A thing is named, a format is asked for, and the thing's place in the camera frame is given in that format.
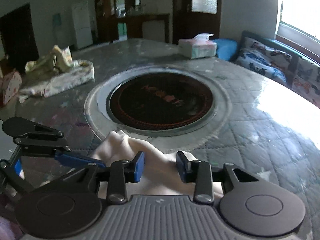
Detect cream knit sweater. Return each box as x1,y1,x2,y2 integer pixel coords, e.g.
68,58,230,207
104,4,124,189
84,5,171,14
91,129,225,199

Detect pink patterned box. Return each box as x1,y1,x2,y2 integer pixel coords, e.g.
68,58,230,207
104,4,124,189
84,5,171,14
1,71,22,107

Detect floral fabric storage bag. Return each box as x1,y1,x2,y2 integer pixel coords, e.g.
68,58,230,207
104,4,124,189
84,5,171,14
18,45,95,103

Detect round black induction cooktop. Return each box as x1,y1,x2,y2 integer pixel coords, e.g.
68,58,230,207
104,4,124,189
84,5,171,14
106,73,215,131

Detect white refrigerator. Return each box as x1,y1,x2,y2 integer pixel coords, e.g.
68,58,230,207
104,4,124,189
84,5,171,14
72,0,93,49

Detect white tissue box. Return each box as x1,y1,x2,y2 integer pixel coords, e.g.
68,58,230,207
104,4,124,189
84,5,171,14
178,33,217,59

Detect blue pillow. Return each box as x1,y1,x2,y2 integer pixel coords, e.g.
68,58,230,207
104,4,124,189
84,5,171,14
214,38,238,61

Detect butterfly pattern sofa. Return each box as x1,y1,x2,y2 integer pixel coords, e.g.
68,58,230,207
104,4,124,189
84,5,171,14
234,31,319,107

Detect dark wooden cabinet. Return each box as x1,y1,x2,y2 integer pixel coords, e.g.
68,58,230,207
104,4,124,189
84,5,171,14
94,0,170,43

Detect dark wooden door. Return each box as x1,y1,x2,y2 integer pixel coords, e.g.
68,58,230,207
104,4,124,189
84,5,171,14
172,0,222,44

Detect window with green frame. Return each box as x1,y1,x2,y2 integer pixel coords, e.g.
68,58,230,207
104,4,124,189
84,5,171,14
277,0,319,56

